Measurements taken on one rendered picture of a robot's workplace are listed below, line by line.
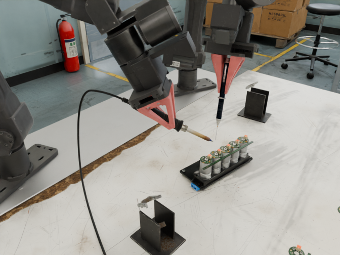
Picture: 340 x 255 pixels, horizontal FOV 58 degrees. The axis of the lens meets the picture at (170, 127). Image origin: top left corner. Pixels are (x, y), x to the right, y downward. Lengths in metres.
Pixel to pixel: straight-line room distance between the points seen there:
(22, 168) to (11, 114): 0.13
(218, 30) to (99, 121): 0.49
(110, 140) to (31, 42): 2.53
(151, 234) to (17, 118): 0.33
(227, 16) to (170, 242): 0.38
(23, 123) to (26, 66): 2.63
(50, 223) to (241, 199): 0.36
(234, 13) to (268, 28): 3.72
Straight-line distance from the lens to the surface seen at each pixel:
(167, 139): 0.79
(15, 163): 0.70
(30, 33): 3.25
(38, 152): 0.79
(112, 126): 0.86
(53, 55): 3.40
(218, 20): 0.52
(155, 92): 0.53
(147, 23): 0.53
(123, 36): 0.53
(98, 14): 0.52
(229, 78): 0.60
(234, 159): 0.68
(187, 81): 1.01
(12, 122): 0.64
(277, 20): 4.18
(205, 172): 0.63
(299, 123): 0.93
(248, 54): 0.63
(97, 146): 0.78
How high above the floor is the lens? 1.19
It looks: 32 degrees down
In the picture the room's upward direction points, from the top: straight up
